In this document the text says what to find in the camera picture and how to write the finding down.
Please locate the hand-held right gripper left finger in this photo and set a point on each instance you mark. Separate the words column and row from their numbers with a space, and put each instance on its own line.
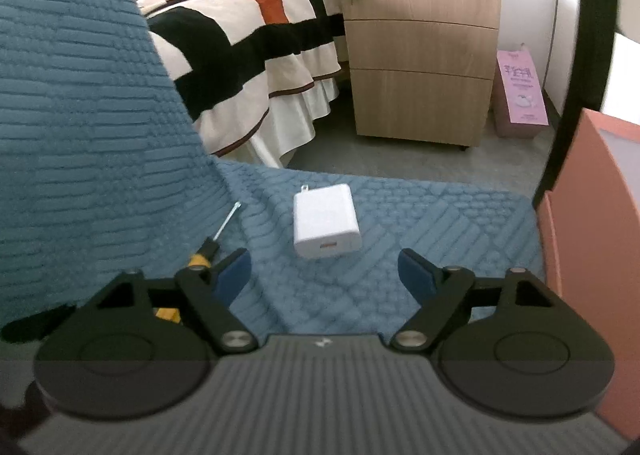
column 232, row 275

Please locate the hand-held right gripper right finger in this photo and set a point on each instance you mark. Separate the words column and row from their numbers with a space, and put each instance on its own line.
column 415, row 275

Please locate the yellow black screwdriver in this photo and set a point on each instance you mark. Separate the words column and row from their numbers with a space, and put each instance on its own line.
column 206, row 250

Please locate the white wall charger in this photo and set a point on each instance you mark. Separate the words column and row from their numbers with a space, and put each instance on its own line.
column 325, row 220

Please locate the pink cardboard box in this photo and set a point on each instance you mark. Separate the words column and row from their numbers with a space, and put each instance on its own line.
column 590, row 235

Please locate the blue textured blanket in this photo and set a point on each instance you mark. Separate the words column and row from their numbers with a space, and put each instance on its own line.
column 100, row 135

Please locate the pink paper bag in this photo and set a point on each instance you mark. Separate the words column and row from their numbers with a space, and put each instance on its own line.
column 520, row 95

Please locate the striped bed duvet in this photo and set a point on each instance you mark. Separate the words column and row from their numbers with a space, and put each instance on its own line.
column 240, row 60

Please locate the wooden nightstand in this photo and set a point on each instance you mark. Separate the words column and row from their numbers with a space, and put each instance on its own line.
column 420, row 50

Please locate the white chair black frame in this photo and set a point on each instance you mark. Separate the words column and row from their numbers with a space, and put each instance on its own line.
column 575, row 60

